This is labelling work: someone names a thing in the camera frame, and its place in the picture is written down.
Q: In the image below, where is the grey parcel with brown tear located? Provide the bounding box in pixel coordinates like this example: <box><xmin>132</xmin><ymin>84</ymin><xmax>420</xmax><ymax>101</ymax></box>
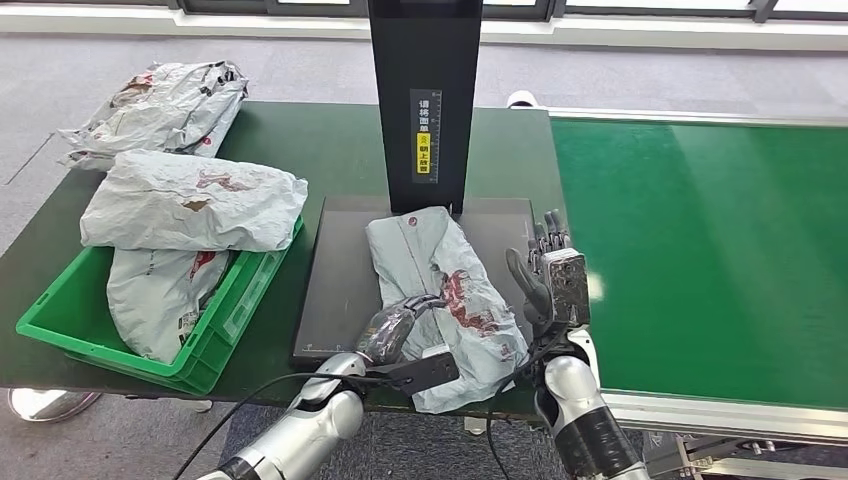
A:
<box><xmin>79</xmin><ymin>148</ymin><xmax>309</xmax><ymax>253</ymax></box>

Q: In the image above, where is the yellow black ruler label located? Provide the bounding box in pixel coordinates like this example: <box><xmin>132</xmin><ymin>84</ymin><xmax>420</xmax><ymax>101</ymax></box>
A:
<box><xmin>409</xmin><ymin>89</ymin><xmax>443</xmax><ymax>185</ymax></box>

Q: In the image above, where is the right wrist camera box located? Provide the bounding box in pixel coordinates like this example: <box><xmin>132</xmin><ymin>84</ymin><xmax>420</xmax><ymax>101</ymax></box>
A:
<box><xmin>539</xmin><ymin>248</ymin><xmax>592</xmax><ymax>329</ymax></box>

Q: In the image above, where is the flat grey parcel red dot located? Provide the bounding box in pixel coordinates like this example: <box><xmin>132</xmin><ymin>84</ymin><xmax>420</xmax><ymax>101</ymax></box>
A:
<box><xmin>58</xmin><ymin>122</ymin><xmax>233</xmax><ymax>174</ymax></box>

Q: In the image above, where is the chrome table foot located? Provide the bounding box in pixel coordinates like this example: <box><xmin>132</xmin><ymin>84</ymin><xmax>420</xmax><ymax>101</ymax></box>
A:
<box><xmin>7</xmin><ymin>388</ymin><xmax>104</xmax><ymax>423</ymax></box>

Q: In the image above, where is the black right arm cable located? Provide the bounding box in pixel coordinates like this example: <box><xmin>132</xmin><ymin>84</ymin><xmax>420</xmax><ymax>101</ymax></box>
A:
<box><xmin>485</xmin><ymin>331</ymin><xmax>564</xmax><ymax>480</ymax></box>

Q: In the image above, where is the dark green table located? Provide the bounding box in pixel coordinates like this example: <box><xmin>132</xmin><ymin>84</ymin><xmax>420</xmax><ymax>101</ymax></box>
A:
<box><xmin>0</xmin><ymin>100</ymin><xmax>574</xmax><ymax>422</ymax></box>

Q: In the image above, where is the white parcel black red print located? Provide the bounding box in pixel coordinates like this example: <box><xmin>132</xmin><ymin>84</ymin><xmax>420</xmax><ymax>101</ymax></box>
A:
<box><xmin>107</xmin><ymin>248</ymin><xmax>233</xmax><ymax>364</ymax></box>

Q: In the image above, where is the grey parcel red deer print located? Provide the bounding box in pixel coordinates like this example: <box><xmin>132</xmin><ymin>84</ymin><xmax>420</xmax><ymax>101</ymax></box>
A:
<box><xmin>365</xmin><ymin>206</ymin><xmax>531</xmax><ymax>415</ymax></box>

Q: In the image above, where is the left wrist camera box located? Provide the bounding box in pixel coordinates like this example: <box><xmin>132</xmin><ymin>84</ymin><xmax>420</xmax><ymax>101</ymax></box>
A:
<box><xmin>384</xmin><ymin>351</ymin><xmax>462</xmax><ymax>397</ymax></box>

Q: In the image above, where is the green conveyor belt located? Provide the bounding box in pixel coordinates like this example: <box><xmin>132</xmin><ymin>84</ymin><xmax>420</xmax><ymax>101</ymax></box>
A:
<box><xmin>549</xmin><ymin>117</ymin><xmax>848</xmax><ymax>411</ymax></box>

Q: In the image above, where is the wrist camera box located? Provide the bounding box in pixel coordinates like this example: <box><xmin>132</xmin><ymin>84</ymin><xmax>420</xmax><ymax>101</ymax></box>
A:
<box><xmin>384</xmin><ymin>351</ymin><xmax>462</xmax><ymax>397</ymax></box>
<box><xmin>539</xmin><ymin>248</ymin><xmax>592</xmax><ymax>329</ymax></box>

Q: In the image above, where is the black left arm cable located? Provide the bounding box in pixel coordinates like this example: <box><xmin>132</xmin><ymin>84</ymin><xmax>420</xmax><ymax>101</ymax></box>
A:
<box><xmin>172</xmin><ymin>372</ymin><xmax>399</xmax><ymax>480</ymax></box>

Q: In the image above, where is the aluminium conveyor frame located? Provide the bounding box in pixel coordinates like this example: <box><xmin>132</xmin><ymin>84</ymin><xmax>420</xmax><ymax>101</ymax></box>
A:
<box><xmin>529</xmin><ymin>104</ymin><xmax>848</xmax><ymax>480</ymax></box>

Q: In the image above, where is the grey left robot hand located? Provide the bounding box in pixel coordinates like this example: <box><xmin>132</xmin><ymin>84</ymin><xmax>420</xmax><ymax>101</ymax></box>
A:
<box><xmin>355</xmin><ymin>294</ymin><xmax>448</xmax><ymax>367</ymax></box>

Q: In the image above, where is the green plastic crate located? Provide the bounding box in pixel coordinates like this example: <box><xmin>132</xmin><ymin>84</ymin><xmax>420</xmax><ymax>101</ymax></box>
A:
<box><xmin>16</xmin><ymin>215</ymin><xmax>306</xmax><ymax>397</ymax></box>

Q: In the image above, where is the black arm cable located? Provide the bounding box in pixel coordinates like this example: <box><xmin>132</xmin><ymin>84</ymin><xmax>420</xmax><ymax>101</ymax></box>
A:
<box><xmin>172</xmin><ymin>372</ymin><xmax>399</xmax><ymax>480</ymax></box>
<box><xmin>485</xmin><ymin>331</ymin><xmax>564</xmax><ymax>480</ymax></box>

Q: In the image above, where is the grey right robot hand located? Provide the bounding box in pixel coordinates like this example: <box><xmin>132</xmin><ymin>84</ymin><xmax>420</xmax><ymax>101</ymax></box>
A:
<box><xmin>505</xmin><ymin>209</ymin><xmax>572</xmax><ymax>336</ymax></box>

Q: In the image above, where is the black inbound scanner machine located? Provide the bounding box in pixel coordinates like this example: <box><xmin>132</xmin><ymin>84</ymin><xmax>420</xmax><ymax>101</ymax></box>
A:
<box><xmin>291</xmin><ymin>0</ymin><xmax>554</xmax><ymax>372</ymax></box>

